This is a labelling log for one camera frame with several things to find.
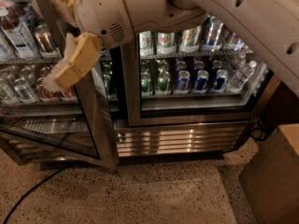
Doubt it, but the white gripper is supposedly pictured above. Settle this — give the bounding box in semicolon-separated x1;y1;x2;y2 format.
43;0;135;92

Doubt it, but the glass fridge door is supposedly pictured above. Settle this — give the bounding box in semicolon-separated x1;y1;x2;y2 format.
0;0;119;169
121;15;279;126

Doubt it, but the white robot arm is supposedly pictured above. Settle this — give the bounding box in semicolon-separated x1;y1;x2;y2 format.
44;0;299;95

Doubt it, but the stainless steel fridge base grille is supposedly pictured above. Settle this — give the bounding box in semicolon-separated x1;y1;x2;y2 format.
0;119;256;166

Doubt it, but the gold can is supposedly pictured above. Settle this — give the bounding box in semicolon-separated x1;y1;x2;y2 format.
35;24;62;59

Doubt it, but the labelled drink bottle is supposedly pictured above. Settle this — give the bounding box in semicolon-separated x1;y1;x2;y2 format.
0;7;38;60

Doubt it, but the red soda can middle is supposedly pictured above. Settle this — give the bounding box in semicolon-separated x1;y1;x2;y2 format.
61;87;77;102

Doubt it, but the red soda can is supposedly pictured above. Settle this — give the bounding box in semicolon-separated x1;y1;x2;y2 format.
36;77;59;102
61;87;77;102

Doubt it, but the red soda can left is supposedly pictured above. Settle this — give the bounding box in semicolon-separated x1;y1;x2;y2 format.
36;77;59;102

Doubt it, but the green white can left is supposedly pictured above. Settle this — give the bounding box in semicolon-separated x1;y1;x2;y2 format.
139;31;153;56

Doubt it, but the green white can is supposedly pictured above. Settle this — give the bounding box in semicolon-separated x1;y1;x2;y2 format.
179;26;202;53
157;33;176;54
139;31;153;56

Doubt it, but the silver can lower left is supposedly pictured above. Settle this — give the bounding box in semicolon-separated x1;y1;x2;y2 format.
14;78;38;104

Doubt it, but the green white can middle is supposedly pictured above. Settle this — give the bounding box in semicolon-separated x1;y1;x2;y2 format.
157;33;176;54

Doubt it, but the green white can right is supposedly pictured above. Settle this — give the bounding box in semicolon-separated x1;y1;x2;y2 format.
179;26;202;53

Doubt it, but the blue can left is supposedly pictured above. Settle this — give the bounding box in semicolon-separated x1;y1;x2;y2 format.
175;70;191;94

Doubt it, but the silver blue can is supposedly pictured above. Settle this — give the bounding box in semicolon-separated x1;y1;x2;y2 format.
203;16;223;51

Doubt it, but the blue can middle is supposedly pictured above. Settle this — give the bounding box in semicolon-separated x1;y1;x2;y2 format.
193;70;209;93

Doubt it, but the blue can right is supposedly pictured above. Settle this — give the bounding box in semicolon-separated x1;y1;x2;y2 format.
211;69;228;92

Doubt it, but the clear water bottle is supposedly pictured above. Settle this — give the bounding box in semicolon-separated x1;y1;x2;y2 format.
227;61;257;93

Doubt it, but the brown cardboard box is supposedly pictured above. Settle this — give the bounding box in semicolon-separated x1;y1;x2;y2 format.
239;124;299;224

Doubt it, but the black floor cable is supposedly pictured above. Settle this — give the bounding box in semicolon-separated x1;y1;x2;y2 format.
2;161;76;224

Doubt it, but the black cable bundle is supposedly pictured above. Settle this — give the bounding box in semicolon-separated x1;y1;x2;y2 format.
248;118;269;142

